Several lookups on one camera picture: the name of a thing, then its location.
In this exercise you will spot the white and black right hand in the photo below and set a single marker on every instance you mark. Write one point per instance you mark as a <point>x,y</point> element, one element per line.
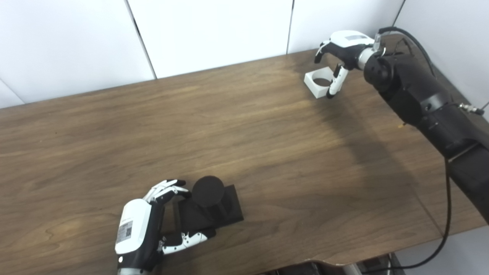
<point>347,42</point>

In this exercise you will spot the white and black left hand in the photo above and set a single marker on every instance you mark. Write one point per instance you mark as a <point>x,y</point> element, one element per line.
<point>133,229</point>

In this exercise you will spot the white square piece with hole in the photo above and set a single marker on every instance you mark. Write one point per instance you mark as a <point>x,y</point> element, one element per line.
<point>314,87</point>

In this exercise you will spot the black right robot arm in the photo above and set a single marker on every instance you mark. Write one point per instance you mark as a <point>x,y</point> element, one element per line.
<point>420,99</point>

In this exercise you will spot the black peg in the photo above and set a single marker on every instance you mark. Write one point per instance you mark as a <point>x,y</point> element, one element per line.
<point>208,191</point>

